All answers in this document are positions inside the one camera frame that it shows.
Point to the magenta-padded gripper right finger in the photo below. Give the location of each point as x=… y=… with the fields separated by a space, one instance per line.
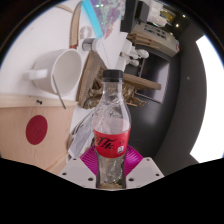
x=135 y=161

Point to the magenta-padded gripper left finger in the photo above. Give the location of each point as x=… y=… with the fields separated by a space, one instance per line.
x=87 y=161

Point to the clear red-labelled drink bottle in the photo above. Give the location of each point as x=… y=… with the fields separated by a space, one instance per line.
x=111 y=140

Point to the flat round red coaster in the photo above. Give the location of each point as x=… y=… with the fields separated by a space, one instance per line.
x=36 y=130

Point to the tan flat cardboard sheet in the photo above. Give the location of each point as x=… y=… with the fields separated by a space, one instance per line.
x=16 y=150

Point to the thin grey rod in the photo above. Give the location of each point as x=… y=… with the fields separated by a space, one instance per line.
x=60 y=95

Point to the long ceiling light strip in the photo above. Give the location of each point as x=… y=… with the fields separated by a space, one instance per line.
x=210 y=100

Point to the white ceramic mug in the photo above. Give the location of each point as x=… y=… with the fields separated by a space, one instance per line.
x=50 y=71

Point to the small white plaster bust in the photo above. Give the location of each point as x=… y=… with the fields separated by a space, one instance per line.
x=131 y=61

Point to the large white plaster bust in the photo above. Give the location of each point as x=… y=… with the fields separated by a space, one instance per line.
x=141 y=53

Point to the small white paint jar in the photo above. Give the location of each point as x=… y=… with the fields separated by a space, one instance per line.
x=89 y=44

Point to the white cabinet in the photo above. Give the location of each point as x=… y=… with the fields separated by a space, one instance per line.
x=156 y=31

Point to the flat wooden stick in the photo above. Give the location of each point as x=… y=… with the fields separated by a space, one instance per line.
x=74 y=30

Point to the black flat box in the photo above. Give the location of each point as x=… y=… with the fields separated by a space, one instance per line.
x=130 y=13
x=144 y=11

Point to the black wall screen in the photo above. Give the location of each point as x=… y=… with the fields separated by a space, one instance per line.
x=155 y=66

